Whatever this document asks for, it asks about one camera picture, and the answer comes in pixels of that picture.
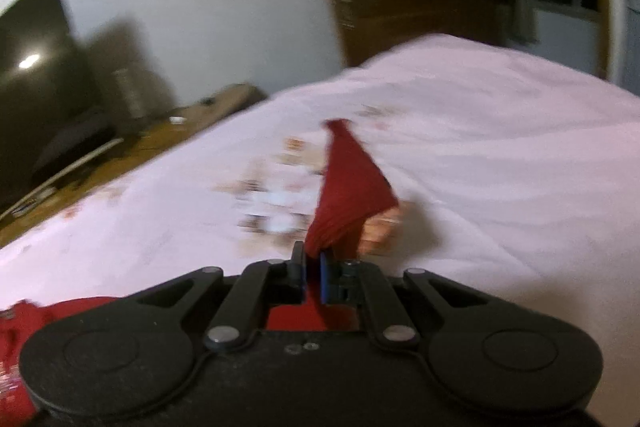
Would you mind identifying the clear glass vase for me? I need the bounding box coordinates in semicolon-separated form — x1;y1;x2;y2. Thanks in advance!
112;68;145;121

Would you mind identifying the black curved television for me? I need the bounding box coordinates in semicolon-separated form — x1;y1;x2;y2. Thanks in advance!
0;0;115;209

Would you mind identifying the wooden tv console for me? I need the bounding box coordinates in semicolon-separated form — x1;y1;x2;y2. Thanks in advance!
1;83;267;246

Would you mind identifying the white floral bed sheet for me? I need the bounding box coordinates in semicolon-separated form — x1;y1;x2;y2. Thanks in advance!
1;37;639;426

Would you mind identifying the red knitted sweater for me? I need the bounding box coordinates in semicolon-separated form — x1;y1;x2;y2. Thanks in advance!
1;119;398;426

